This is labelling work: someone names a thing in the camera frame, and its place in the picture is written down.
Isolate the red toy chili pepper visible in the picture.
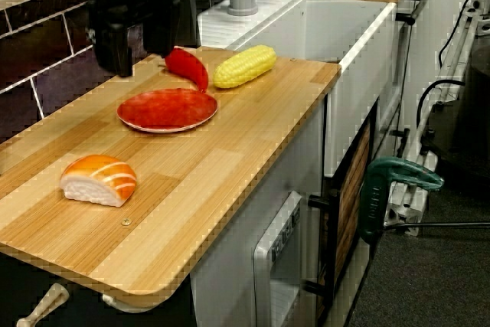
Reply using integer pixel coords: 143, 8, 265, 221
164, 47, 210, 93

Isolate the yellow toy corn cob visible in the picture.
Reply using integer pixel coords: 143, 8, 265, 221
212, 44, 277, 90

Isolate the salmon sushi toy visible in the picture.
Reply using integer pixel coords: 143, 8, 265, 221
60, 154, 138, 208

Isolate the red round plate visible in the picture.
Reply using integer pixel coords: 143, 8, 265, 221
116, 88, 219, 135

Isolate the white toy kitchen sink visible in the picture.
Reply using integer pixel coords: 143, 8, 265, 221
197, 0, 397, 178

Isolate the white toy kitchen cabinet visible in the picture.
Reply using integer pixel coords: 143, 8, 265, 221
189, 95, 326, 327

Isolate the white toy dishwasher door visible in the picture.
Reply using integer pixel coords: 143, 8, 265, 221
252, 191, 303, 327

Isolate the white plastic hook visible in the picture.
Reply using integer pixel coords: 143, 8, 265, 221
101, 292, 173, 313

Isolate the black framed wooden door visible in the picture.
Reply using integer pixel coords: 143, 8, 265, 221
323, 100, 380, 305

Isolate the green metal clamp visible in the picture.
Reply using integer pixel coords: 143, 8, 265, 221
358, 156, 446, 246

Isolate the dark bulky equipment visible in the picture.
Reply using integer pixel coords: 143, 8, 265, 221
420, 35, 490, 190

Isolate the black metal rod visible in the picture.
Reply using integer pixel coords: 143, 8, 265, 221
382, 221, 490, 231

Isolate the black cabinet door handle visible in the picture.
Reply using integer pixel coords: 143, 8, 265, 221
302, 193, 340, 298

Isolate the cream wooden handle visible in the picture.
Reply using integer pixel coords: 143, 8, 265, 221
15, 283, 70, 327

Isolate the black oven handle bar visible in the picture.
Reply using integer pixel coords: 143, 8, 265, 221
395, 0, 432, 25

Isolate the small black drawer handle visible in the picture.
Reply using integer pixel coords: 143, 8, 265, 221
389, 127, 411, 159

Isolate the thick black cable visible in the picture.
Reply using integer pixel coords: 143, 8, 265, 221
416, 79, 466, 121

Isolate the thin black cable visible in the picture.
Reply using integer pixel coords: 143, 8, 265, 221
438, 0, 484, 67

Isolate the aluminium frame rail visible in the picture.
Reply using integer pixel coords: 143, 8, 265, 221
382, 0, 484, 237

